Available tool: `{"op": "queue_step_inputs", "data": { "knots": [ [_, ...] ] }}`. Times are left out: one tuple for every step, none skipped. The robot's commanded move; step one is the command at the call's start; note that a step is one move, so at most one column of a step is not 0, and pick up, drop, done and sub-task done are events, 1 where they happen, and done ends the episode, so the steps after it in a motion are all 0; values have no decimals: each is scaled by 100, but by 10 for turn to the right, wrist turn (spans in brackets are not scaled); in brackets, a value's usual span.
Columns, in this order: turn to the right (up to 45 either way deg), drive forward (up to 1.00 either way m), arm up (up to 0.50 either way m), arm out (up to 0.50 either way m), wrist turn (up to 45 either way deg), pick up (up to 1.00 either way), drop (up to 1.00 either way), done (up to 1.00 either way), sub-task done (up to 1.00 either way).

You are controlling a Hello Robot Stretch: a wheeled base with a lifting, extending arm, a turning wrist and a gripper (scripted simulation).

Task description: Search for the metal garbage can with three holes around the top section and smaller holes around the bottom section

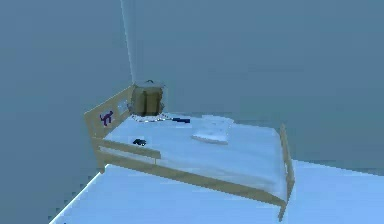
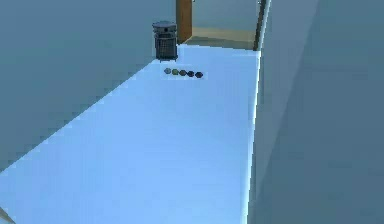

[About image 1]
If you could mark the white pillow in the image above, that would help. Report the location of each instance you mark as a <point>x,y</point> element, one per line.
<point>213,131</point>

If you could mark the light wooden bed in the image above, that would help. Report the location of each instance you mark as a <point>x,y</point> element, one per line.
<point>206,156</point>

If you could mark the olive green backpack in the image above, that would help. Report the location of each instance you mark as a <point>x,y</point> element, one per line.
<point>147,98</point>

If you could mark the small black object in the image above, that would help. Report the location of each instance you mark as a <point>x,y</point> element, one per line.
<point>139,142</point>

